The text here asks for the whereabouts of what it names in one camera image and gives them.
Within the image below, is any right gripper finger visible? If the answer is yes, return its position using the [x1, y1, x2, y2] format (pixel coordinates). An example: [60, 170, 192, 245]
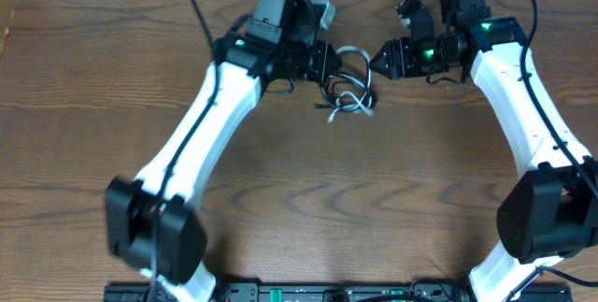
[369, 62, 388, 76]
[370, 42, 391, 64]

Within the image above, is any black usb cable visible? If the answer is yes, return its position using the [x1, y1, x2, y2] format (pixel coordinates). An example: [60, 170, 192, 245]
[315, 51, 378, 114]

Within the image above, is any white usb cable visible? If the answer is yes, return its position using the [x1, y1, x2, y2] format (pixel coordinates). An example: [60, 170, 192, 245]
[326, 45, 376, 124]

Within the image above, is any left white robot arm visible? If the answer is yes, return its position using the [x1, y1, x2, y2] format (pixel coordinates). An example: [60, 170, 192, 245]
[104, 0, 341, 301]

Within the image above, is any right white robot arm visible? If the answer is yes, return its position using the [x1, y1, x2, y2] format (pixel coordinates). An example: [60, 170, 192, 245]
[369, 0, 597, 301]

